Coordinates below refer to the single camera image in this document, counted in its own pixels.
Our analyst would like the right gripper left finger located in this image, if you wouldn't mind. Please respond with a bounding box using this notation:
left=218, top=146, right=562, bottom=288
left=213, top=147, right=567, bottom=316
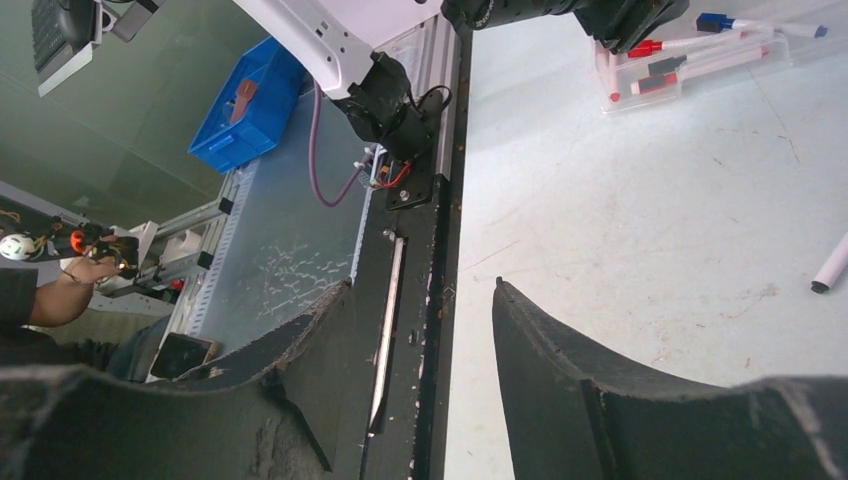
left=1, top=280, right=356, bottom=479

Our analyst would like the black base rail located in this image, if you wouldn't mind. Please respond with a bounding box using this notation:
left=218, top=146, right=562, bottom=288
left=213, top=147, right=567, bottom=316
left=356, top=17, right=472, bottom=479

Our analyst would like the handheld teleoperation controller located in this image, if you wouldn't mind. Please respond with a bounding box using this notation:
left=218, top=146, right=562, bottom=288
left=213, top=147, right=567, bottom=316
left=1, top=223, right=140, bottom=280

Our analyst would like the red cap marker bottom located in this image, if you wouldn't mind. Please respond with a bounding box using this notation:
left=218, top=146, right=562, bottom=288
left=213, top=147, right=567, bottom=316
left=627, top=33, right=745, bottom=58

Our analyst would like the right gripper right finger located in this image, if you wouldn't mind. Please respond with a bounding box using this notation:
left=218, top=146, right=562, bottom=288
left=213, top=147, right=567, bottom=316
left=492, top=280, right=847, bottom=479

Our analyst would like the red cap marker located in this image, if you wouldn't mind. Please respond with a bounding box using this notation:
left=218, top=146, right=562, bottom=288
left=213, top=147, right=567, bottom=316
left=627, top=33, right=745, bottom=58
left=606, top=52, right=621, bottom=103
left=630, top=46, right=771, bottom=95

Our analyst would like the operator hand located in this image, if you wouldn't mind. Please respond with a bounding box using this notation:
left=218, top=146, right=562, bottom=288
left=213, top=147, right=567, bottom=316
left=57, top=248, right=119, bottom=286

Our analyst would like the blue cap marker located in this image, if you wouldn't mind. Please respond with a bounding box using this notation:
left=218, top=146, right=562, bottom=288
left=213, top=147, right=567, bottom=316
left=694, top=12, right=829, bottom=39

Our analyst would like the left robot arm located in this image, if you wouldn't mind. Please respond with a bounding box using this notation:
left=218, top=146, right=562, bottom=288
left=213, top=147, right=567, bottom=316
left=238, top=0, right=689, bottom=161

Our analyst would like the black cap marker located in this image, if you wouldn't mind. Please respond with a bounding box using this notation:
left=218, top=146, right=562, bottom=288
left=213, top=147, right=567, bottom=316
left=647, top=53, right=717, bottom=76
left=810, top=234, right=848, bottom=294

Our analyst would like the operator forearm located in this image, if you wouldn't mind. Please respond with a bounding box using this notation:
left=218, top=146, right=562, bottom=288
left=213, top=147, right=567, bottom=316
left=28, top=273, right=93, bottom=328

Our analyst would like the white plastic drawer organizer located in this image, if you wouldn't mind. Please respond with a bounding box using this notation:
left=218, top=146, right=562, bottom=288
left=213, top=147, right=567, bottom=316
left=589, top=0, right=848, bottom=117

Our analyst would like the blue plastic bin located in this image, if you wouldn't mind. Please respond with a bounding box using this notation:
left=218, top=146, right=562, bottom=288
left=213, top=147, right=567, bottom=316
left=188, top=37, right=305, bottom=173

